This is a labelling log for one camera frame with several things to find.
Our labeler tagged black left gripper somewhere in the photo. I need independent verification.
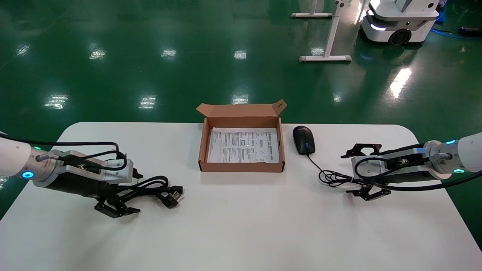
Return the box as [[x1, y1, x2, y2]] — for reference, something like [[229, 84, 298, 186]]
[[41, 169, 144, 219]]

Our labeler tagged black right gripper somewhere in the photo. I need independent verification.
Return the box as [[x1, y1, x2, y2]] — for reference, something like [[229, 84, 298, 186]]
[[340, 143, 434, 201]]

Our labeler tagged black power cable with plug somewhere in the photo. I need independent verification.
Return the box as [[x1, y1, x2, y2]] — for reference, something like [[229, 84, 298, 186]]
[[112, 175, 185, 209]]

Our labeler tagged black wired computer mouse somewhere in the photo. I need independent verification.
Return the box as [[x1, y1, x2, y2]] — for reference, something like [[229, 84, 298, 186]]
[[293, 125, 363, 187]]

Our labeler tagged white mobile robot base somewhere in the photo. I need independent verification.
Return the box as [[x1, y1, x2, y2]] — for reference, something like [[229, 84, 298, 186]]
[[360, 0, 440, 46]]

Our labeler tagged brown cardboard box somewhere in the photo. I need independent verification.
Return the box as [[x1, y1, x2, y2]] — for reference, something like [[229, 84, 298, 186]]
[[196, 99, 287, 173]]

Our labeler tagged white table leg stand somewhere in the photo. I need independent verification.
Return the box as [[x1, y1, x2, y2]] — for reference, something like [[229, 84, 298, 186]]
[[299, 0, 352, 63], [291, 0, 334, 20]]

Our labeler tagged white printed instruction sheet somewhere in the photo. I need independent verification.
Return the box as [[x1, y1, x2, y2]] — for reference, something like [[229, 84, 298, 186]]
[[207, 128, 281, 164]]

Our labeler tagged black power adapter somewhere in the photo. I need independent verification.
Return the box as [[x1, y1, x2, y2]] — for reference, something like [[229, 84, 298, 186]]
[[459, 26, 482, 38]]

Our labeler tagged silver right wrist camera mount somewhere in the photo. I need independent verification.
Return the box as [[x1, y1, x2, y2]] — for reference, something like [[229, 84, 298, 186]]
[[351, 148, 427, 181]]

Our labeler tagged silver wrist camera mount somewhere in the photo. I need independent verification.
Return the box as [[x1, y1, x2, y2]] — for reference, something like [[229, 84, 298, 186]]
[[48, 149, 135, 185], [351, 148, 427, 181]]

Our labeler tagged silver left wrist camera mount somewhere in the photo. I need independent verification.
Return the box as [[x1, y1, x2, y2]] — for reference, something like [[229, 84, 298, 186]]
[[48, 149, 135, 185]]

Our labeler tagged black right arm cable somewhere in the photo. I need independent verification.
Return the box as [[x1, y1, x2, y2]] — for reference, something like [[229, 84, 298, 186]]
[[353, 157, 482, 192]]

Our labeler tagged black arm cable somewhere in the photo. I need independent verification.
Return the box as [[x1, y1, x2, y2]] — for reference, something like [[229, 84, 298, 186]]
[[0, 133, 128, 172], [353, 157, 482, 192]]

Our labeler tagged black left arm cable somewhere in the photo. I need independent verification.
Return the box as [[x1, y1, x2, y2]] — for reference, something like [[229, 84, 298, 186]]
[[0, 133, 128, 172]]

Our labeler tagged blue floor cable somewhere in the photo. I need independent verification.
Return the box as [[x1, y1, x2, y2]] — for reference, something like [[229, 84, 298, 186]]
[[430, 0, 482, 40]]

